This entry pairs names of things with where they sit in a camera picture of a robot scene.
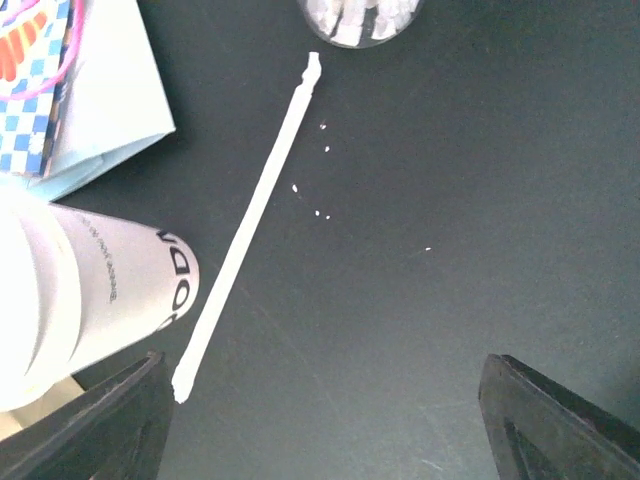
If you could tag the single white stirrer packet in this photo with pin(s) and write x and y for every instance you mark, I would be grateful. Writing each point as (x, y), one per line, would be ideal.
(184, 376)

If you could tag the light blue paper bag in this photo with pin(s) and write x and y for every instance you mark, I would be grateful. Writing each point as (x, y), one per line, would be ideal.
(116, 104)

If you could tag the blue checkered paper bag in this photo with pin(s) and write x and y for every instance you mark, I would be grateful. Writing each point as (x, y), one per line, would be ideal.
(29, 129)

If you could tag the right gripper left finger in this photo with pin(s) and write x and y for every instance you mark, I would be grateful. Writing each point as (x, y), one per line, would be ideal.
(116, 430)

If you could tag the clear stirrer holder cup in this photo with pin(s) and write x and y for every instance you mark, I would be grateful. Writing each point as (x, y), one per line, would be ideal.
(360, 20)

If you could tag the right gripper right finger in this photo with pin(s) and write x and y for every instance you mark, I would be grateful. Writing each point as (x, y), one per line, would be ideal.
(538, 429)

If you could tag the kraft paper bag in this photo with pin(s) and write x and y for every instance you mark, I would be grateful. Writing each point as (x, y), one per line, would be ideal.
(55, 398)

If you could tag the white stirrer packets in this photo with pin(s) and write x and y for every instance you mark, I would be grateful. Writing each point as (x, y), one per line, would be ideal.
(360, 15)

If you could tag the pink cakes paper bag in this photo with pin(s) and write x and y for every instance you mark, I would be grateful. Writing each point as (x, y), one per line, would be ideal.
(39, 43)

